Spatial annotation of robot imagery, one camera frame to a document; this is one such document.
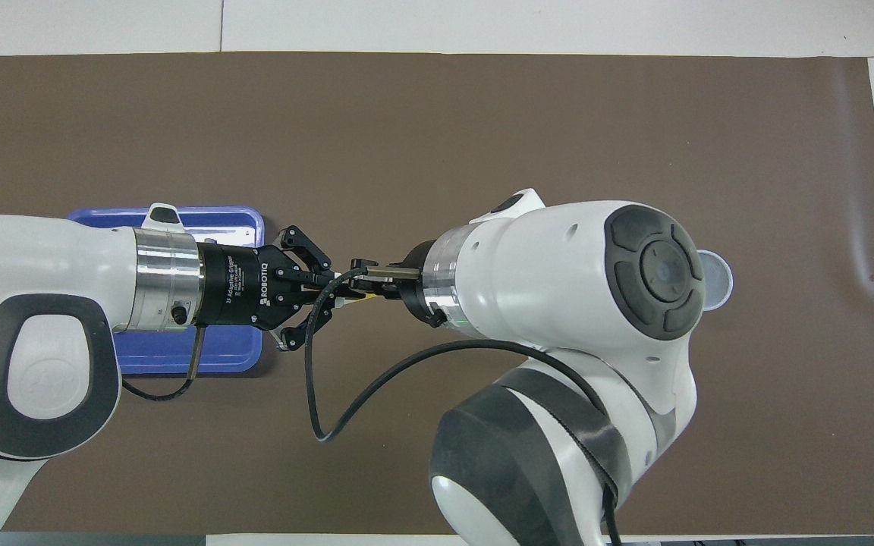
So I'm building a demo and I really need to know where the brown table mat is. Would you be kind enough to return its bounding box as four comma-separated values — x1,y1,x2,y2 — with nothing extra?
0,52,874,535

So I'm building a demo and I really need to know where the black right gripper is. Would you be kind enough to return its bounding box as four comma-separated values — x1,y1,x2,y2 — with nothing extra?
347,240,447,329

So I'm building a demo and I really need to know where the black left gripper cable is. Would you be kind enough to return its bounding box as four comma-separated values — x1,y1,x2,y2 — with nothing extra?
121,326,205,403

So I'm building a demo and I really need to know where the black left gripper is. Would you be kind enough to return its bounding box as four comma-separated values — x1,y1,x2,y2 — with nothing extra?
194,224,338,353

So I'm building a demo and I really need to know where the translucent plastic cup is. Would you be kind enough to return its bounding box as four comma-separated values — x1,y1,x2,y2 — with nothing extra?
698,249,734,313

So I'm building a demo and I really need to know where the blue plastic tray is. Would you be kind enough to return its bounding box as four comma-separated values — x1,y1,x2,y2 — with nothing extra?
67,205,266,378

